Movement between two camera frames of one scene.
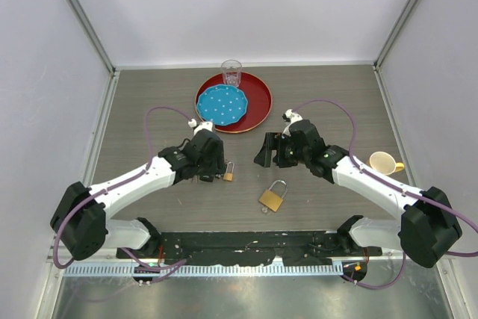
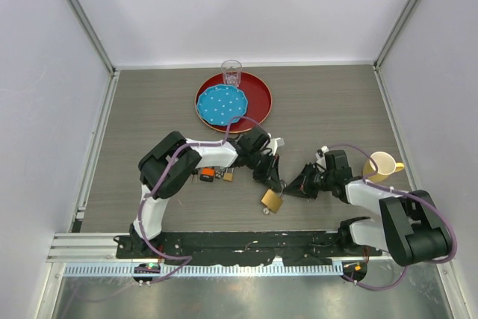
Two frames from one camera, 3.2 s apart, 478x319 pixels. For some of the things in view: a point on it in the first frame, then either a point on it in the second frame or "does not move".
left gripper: (218, 165) to (270, 177)
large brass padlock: (271, 199) does not move
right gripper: (272, 141) to (301, 185)
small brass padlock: (228, 176) does not move
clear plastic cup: (231, 71) does not move
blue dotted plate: (223, 104) does not move
